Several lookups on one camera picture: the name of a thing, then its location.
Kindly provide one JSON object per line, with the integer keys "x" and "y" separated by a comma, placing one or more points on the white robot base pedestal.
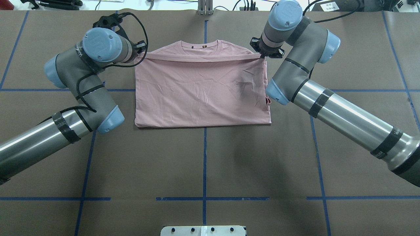
{"x": 217, "y": 230}

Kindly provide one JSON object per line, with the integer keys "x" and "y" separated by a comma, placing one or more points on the pink Snoopy t-shirt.
{"x": 185, "y": 85}

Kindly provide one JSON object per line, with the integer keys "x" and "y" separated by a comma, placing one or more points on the black equipment box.
{"x": 350, "y": 5}

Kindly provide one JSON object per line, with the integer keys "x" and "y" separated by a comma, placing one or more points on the black folded tripod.
{"x": 55, "y": 4}

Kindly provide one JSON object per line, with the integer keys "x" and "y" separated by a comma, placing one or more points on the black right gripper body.
{"x": 266, "y": 51}

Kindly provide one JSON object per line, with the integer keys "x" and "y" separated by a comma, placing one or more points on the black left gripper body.
{"x": 140, "y": 47}

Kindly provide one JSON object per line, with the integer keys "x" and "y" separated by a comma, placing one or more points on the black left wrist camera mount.
{"x": 110, "y": 21}

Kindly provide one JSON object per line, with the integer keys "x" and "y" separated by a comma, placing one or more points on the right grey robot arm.
{"x": 311, "y": 45}

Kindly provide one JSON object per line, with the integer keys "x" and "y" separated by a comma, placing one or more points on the aluminium frame post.
{"x": 205, "y": 7}

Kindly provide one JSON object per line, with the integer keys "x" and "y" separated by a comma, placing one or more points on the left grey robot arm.
{"x": 76, "y": 72}

